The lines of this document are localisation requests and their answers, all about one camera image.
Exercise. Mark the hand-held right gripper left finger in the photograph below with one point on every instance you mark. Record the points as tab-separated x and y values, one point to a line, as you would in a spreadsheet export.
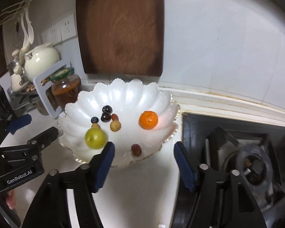
104	166

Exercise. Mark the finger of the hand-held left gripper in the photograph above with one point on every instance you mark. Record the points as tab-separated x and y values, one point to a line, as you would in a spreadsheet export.
19	122
46	135

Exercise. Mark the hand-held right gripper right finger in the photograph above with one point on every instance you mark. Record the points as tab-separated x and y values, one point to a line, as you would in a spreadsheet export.
185	168

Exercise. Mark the green apple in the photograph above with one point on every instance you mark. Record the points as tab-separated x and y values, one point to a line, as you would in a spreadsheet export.
95	139

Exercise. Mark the dark red date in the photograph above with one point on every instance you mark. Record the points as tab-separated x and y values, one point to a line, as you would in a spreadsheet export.
136	149

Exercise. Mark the tan longan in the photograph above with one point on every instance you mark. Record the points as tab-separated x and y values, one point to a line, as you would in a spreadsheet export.
95	125
115	125

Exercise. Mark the blueberry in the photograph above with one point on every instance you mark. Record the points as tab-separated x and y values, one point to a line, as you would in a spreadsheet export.
94	120

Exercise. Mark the dark purple grape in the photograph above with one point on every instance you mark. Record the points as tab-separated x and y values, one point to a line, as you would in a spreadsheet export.
105	117

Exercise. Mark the small red grape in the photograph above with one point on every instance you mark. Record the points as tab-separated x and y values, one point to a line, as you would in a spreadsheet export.
115	117

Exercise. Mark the dark purple plum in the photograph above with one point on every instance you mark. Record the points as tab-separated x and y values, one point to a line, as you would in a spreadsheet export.
106	109

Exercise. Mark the orange tangerine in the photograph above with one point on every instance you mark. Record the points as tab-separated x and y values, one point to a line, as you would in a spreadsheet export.
149	120

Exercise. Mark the white scalloped bowl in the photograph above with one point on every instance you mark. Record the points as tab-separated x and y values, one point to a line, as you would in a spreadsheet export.
133	95

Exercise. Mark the person's left hand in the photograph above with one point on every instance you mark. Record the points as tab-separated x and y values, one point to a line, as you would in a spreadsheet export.
10	199

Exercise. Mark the black knife block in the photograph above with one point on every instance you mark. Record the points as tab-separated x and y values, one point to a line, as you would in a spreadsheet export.
1	104

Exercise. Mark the stainless steel pot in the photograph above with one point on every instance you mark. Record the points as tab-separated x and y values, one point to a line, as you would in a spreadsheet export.
39	105

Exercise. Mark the white plastic stand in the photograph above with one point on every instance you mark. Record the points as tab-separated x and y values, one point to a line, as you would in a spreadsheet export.
41	90

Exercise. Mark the black gas stove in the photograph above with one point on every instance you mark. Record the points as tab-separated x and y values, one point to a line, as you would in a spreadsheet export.
194	128

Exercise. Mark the glass jar of red sauce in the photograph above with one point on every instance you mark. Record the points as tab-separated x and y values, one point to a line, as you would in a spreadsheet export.
66	87

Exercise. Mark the cream ceramic kettle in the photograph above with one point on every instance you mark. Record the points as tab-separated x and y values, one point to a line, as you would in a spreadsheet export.
40	59

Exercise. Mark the white rice spatula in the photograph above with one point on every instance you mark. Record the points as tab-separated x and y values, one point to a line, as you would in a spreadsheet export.
29	29
25	44

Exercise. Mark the brown wooden cutting board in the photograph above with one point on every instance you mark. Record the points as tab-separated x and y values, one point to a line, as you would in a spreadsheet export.
121	28

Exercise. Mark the white wall socket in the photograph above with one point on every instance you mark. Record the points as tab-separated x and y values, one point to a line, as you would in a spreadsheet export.
67	27
51	35

